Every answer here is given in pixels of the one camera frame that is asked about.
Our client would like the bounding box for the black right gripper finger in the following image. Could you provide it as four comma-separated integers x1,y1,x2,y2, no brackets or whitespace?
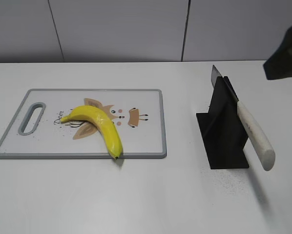
263,26,292,80

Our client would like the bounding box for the white-handled kitchen knife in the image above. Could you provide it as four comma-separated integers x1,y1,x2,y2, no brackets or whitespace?
210,65,275,171

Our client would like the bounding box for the yellow plastic banana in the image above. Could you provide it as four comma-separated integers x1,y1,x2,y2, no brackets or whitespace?
60,105,123,159

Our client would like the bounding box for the black knife stand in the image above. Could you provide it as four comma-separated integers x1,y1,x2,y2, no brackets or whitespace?
196,76,249,169

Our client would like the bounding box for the white grey-rimmed cutting board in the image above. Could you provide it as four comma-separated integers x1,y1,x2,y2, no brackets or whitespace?
0,89,167,159

